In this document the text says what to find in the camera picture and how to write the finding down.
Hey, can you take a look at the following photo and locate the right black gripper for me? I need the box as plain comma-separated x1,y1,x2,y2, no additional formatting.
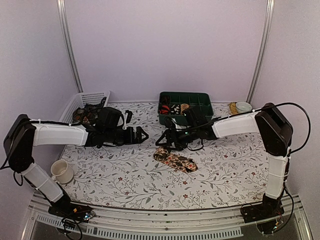
155,124,200,151

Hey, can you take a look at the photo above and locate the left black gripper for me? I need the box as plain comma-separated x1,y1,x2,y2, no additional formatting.
105,125,149,146

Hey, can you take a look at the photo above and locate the flamingo patterned tie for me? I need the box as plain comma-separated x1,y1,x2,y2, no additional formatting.
153,147,198,173

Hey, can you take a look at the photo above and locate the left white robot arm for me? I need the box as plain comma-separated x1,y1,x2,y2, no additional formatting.
0,114,149,217

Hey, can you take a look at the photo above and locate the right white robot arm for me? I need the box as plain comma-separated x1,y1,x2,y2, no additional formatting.
155,103,294,218

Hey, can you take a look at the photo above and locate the pile of dark ties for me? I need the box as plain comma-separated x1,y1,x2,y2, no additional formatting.
72,97,107,125

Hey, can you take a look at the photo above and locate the rolled orange black tie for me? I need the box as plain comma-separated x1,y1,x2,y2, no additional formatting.
159,104,171,115

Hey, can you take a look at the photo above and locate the rolled black white tie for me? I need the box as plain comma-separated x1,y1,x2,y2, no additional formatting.
170,104,181,115

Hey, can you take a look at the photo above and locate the green divided organizer box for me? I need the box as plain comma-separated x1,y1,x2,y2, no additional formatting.
157,91,214,126

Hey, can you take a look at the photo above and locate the rolled tan tie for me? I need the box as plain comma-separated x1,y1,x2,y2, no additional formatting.
180,103,190,115

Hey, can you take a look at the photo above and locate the rolled dark brown tie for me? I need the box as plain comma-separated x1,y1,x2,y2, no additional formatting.
159,95,171,105

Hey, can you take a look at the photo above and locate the white plastic basket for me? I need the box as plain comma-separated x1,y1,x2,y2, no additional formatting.
59,90,111,123

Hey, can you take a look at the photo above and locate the bamboo coaster mat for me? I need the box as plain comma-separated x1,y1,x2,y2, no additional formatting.
228,102,239,116

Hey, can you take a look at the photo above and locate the floral patterned table mat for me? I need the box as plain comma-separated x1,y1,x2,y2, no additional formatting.
61,102,269,210

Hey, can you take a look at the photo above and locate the pale green ceramic bowl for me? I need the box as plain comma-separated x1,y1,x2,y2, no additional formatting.
235,101,253,114

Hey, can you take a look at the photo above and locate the white ceramic mug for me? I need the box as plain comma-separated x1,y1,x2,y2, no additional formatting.
50,159,75,184

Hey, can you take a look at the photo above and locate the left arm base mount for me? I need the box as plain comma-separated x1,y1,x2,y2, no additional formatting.
48,203,96,223

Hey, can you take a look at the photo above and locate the front aluminium rail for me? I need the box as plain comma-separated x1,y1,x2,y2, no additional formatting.
21,192,316,240

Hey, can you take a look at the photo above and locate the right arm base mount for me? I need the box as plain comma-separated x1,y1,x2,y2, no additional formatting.
240,203,285,223

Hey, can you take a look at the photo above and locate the left aluminium frame post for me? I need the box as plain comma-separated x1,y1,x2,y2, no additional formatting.
56,0,83,93

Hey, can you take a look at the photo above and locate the aluminium frame post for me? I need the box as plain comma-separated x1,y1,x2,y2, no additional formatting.
246,0,275,104
56,0,83,93

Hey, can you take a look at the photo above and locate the right aluminium frame post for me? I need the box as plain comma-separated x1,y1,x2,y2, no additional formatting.
246,0,275,104

